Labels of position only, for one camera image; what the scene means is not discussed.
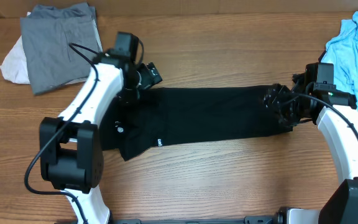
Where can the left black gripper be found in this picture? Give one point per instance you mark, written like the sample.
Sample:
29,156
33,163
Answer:
149,79

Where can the black t-shirt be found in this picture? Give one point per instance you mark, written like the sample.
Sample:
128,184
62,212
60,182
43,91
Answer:
170,116

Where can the folded grey shorts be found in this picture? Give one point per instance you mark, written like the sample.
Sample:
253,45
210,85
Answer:
80,32

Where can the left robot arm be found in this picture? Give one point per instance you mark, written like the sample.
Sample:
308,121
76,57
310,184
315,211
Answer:
71,156

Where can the white cloth under shorts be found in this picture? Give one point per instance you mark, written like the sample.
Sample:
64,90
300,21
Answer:
15,63

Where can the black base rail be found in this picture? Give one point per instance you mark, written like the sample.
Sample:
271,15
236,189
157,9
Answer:
266,219

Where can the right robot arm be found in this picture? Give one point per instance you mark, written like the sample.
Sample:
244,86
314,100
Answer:
314,97

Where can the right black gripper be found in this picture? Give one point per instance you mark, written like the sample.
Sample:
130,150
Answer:
273,98

